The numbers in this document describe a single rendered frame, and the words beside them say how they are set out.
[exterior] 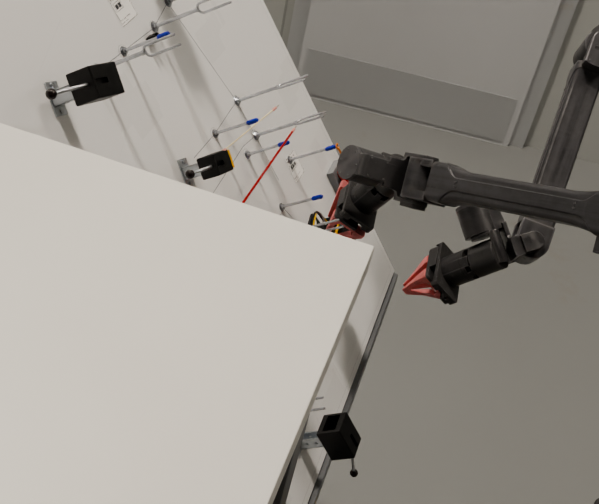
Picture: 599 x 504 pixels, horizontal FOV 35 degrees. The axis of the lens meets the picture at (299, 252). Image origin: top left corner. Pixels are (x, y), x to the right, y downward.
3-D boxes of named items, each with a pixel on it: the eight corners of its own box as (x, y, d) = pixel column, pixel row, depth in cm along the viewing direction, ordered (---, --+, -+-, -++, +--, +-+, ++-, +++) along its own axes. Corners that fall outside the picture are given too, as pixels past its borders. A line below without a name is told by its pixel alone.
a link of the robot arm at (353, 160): (430, 212, 152) (443, 159, 152) (375, 197, 146) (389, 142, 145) (383, 202, 162) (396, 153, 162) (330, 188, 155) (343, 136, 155)
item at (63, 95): (5, 90, 117) (59, 69, 113) (62, 79, 127) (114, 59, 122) (18, 126, 118) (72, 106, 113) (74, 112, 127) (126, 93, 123)
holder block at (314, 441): (317, 489, 162) (369, 484, 157) (286, 438, 157) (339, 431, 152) (325, 469, 166) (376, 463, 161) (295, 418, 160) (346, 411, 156)
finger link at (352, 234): (308, 237, 166) (340, 210, 160) (315, 209, 171) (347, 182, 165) (338, 258, 168) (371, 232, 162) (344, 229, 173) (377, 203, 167)
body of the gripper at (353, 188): (336, 215, 161) (364, 193, 156) (346, 176, 168) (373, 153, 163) (366, 236, 163) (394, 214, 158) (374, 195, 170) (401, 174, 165)
